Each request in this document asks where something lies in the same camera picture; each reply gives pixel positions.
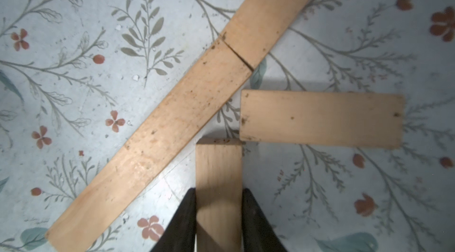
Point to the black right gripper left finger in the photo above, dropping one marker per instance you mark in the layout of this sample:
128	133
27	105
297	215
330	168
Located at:
180	235

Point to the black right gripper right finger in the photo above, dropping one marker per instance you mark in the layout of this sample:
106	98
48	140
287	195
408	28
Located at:
257	232

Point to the natural wooden block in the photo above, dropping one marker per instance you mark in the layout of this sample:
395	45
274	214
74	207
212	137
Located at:
332	119
219	195
257	26
195	99

